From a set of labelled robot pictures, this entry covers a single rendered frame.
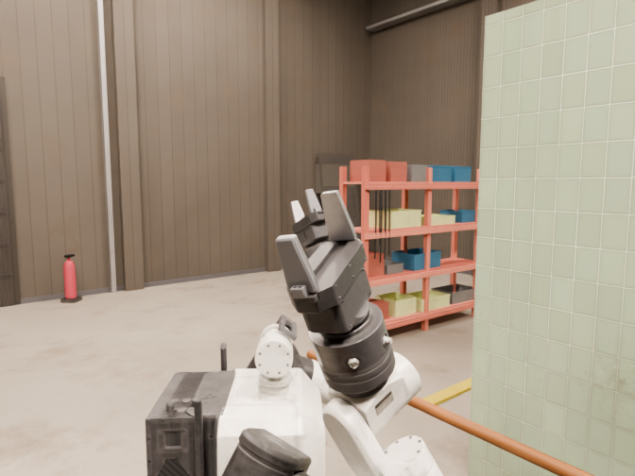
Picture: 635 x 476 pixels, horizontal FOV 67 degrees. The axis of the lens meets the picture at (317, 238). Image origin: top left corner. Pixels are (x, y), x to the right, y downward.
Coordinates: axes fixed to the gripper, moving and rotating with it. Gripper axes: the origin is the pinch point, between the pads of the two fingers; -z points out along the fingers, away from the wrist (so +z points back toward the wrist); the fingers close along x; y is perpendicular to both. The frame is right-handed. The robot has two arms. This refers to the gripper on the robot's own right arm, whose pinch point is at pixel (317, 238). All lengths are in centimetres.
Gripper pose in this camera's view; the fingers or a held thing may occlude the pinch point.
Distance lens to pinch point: 50.8
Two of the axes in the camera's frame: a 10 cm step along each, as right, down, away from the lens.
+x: 4.1, -4.7, 7.8
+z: 2.9, 8.8, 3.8
